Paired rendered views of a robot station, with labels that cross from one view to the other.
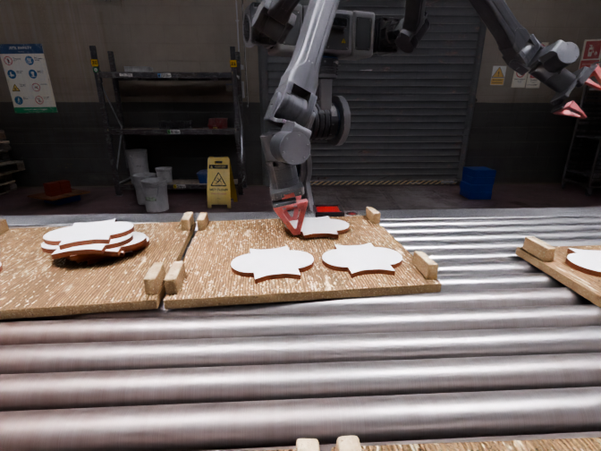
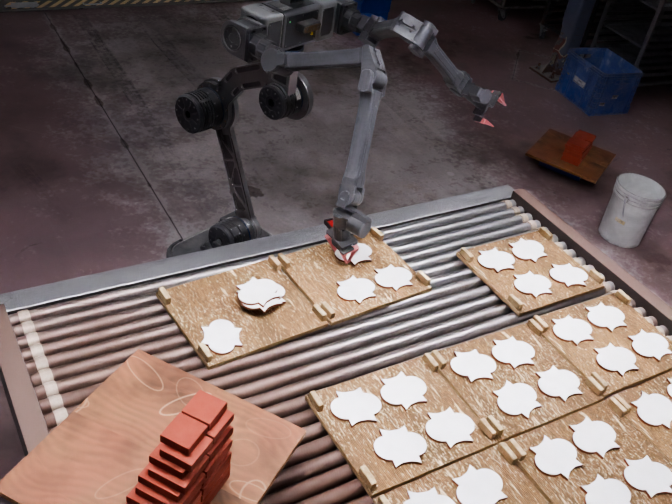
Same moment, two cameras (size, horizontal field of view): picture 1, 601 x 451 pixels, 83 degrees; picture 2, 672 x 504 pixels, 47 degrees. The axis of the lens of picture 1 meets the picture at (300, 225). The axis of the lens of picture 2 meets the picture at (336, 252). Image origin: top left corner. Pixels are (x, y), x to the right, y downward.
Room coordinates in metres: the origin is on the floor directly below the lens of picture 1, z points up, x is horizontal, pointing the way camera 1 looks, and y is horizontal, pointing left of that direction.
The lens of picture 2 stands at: (-1.03, 1.19, 2.52)
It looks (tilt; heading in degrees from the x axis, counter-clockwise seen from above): 37 degrees down; 326
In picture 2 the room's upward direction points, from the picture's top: 11 degrees clockwise
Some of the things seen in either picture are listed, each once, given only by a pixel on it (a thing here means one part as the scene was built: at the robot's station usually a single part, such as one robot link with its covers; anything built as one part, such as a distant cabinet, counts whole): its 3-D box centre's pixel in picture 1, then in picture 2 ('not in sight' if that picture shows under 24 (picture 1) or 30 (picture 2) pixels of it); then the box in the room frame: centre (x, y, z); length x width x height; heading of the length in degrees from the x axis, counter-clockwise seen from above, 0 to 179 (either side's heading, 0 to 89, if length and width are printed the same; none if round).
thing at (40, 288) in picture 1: (63, 259); (242, 309); (0.56, 0.43, 0.93); 0.41 x 0.35 x 0.02; 97
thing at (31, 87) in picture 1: (28, 79); not in sight; (5.24, 3.85, 1.55); 0.61 x 0.02 x 0.91; 92
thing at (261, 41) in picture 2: (266, 21); (262, 47); (1.27, 0.11, 1.45); 0.09 x 0.08 x 0.12; 112
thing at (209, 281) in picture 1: (296, 249); (353, 274); (0.61, 0.01, 0.93); 0.41 x 0.35 x 0.02; 97
